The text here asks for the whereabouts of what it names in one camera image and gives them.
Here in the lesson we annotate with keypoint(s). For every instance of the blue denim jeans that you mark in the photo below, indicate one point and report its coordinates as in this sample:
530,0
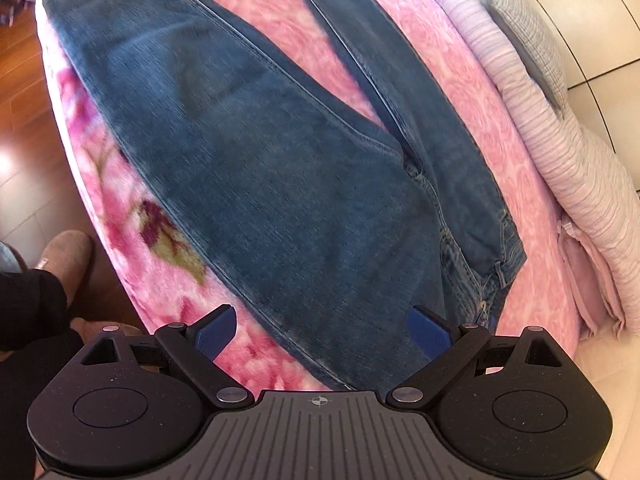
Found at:
280,170

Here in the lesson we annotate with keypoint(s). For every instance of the pink fuzzy slipper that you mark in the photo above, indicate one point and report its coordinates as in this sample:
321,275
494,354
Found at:
65,255

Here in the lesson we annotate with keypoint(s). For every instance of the person's black trouser leg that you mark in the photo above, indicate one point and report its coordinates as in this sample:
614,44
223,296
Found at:
30,330

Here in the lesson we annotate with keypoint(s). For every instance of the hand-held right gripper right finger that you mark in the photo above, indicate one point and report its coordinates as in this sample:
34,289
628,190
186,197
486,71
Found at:
426,331

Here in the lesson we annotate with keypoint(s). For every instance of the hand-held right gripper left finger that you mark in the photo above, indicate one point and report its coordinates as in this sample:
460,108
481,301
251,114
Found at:
216,330

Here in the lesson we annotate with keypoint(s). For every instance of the grey checked pillow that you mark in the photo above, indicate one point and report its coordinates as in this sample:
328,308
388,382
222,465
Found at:
530,35

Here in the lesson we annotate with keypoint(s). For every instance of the pink floral blanket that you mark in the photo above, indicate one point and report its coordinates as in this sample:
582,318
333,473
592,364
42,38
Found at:
480,150

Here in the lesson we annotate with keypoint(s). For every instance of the lilac striped quilt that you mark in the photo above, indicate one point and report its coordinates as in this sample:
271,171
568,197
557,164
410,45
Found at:
550,125

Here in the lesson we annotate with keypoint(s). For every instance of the pink folded cloth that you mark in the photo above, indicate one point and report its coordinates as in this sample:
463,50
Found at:
582,280

